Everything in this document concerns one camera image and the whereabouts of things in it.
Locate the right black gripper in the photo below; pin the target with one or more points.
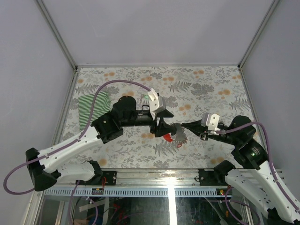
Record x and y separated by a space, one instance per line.
196 127

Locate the aluminium front rail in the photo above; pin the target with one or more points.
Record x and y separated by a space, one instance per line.
147 182

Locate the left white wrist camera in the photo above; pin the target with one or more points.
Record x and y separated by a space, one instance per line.
156 103

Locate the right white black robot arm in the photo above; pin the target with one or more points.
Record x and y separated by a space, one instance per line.
271 196

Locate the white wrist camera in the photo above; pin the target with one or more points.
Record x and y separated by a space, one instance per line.
210 121
156 103

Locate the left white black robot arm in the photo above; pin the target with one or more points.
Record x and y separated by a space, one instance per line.
49 166

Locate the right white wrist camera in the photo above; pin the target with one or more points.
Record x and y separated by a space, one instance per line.
210 121

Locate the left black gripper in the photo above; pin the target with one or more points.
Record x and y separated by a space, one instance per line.
163 127

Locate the grey red key ring holder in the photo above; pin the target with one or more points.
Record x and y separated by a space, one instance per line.
178 137

